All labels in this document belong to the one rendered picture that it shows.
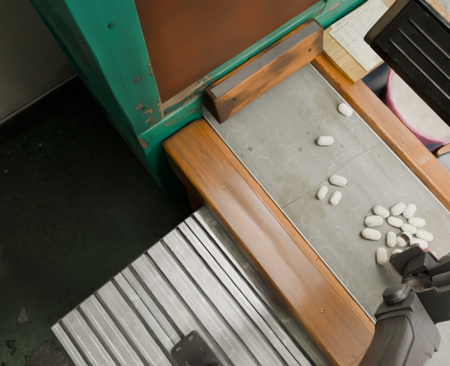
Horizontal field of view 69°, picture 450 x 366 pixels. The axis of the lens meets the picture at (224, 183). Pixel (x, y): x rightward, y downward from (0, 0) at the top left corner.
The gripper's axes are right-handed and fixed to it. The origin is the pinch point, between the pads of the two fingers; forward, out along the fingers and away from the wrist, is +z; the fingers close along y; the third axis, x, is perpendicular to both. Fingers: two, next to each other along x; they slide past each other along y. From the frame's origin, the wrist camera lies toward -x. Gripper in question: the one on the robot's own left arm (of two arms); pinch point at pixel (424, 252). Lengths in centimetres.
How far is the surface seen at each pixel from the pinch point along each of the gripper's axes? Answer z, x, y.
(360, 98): 10.5, -9.8, 33.9
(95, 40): -47, -6, 54
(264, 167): -9.3, 10.5, 35.4
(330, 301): -17.6, 14.2, 6.0
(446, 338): -5.1, 6.8, -15.2
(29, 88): -1, 76, 129
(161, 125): -25, 13, 54
